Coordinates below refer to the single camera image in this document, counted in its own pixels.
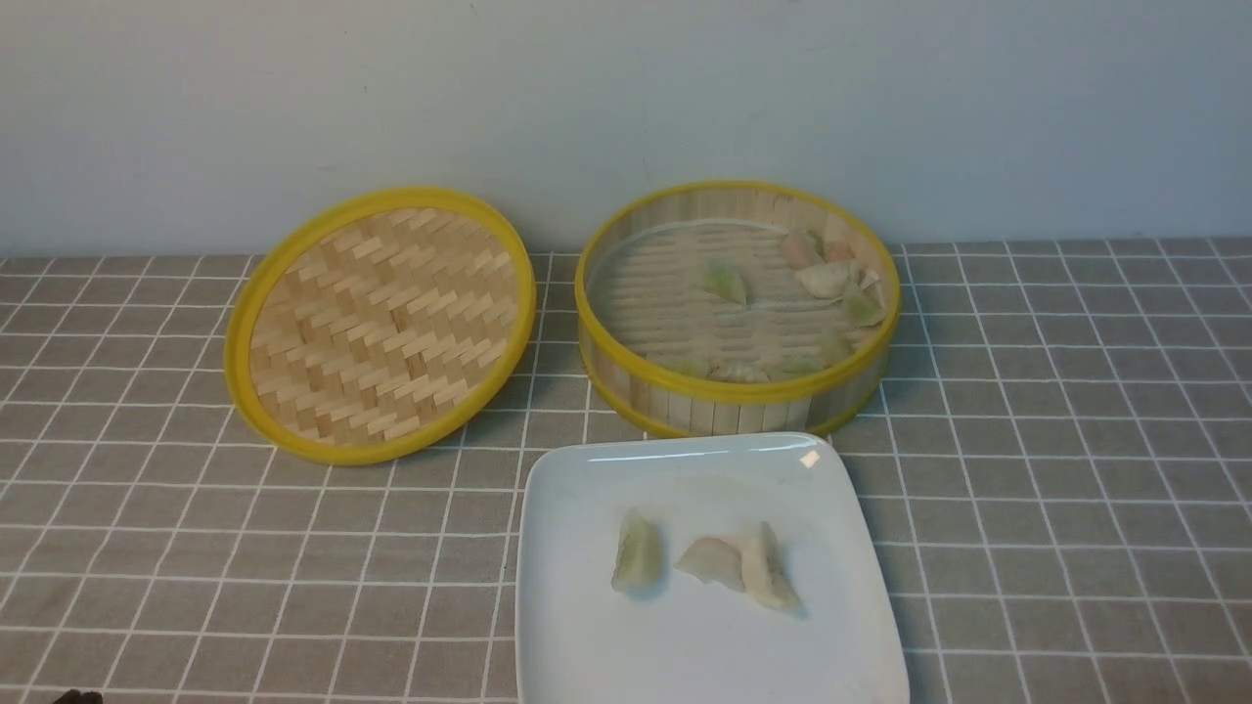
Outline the green dumpling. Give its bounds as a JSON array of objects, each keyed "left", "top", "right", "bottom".
[
  {"left": 611, "top": 509, "right": 665, "bottom": 594},
  {"left": 697, "top": 261, "right": 747, "bottom": 309}
]

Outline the white dumpling steamer front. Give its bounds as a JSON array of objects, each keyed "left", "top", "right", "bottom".
[{"left": 707, "top": 361, "right": 770, "bottom": 385}]

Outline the green dumpling on plate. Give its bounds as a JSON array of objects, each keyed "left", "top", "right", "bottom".
[{"left": 611, "top": 509, "right": 665, "bottom": 594}]

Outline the pale pink dumpling on plate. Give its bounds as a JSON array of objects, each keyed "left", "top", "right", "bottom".
[{"left": 674, "top": 536, "right": 745, "bottom": 594}]

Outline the white dumpling on plate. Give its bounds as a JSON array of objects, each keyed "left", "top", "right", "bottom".
[{"left": 739, "top": 521, "right": 801, "bottom": 613}]

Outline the white square plate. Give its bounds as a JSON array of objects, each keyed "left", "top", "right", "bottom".
[{"left": 515, "top": 432, "right": 911, "bottom": 703}]

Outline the white steamer mesh liner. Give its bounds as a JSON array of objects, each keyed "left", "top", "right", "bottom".
[{"left": 588, "top": 219, "right": 888, "bottom": 380}]

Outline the yellow rimmed bamboo steamer basket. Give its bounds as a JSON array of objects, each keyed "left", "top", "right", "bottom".
[{"left": 573, "top": 180, "right": 901, "bottom": 437}]

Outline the green dumpling steamer front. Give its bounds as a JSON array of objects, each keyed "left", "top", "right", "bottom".
[{"left": 767, "top": 356, "right": 828, "bottom": 382}]

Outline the green dumpling steamer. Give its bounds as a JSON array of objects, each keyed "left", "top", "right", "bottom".
[
  {"left": 843, "top": 286, "right": 885, "bottom": 329},
  {"left": 767, "top": 356, "right": 828, "bottom": 382}
]

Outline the pink dumpling in steamer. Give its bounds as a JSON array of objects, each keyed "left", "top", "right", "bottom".
[{"left": 780, "top": 230, "right": 826, "bottom": 271}]

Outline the white dumpling in steamer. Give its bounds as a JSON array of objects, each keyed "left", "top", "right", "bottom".
[{"left": 794, "top": 259, "right": 865, "bottom": 299}]

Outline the yellow rimmed bamboo steamer lid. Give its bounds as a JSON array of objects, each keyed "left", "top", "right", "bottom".
[{"left": 223, "top": 188, "right": 538, "bottom": 466}]

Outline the green dumpling steamer right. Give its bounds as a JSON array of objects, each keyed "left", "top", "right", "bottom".
[{"left": 843, "top": 286, "right": 885, "bottom": 329}]

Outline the grey checkered tablecloth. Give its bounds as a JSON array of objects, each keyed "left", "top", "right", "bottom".
[{"left": 1, "top": 237, "right": 1251, "bottom": 703}]

